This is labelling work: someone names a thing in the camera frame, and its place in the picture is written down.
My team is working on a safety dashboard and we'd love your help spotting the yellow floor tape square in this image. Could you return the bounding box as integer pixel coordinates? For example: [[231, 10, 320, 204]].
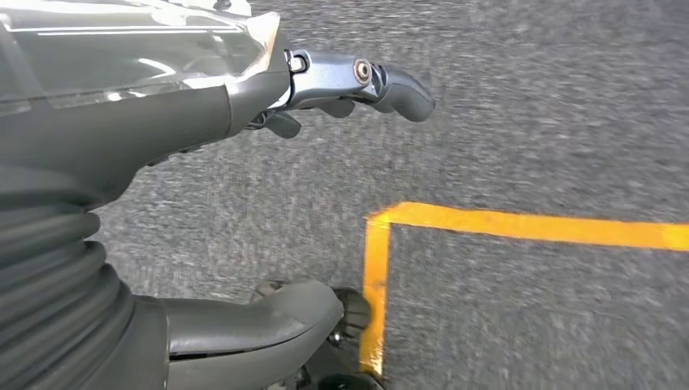
[[358, 201, 689, 379]]

